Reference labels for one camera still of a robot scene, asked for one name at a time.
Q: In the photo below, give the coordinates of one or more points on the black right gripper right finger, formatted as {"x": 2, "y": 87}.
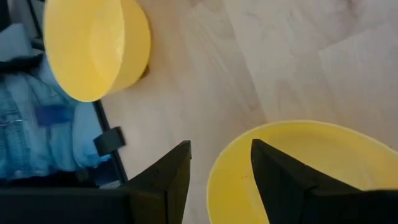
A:
{"x": 286, "y": 189}

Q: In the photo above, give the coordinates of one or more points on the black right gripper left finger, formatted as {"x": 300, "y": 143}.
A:
{"x": 164, "y": 186}

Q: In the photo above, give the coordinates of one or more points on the person's leg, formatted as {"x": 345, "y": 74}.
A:
{"x": 31, "y": 140}

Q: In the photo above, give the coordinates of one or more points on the black frame clamp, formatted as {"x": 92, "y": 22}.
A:
{"x": 109, "y": 141}

